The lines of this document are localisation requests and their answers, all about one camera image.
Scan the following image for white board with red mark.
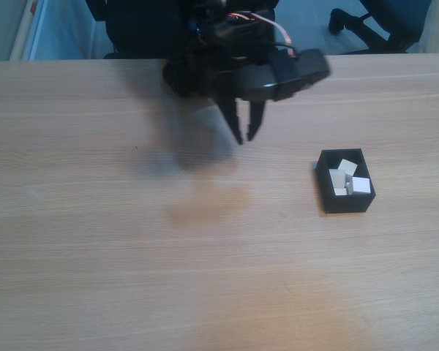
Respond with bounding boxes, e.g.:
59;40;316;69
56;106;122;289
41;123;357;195
9;0;96;61

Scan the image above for red white servo cable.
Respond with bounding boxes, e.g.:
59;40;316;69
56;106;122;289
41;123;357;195
225;12;299;59

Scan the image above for black open box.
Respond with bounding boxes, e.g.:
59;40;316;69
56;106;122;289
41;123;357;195
316;148;377;215

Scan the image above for black oval webcam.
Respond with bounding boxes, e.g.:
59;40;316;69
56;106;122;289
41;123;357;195
237;48;332;102

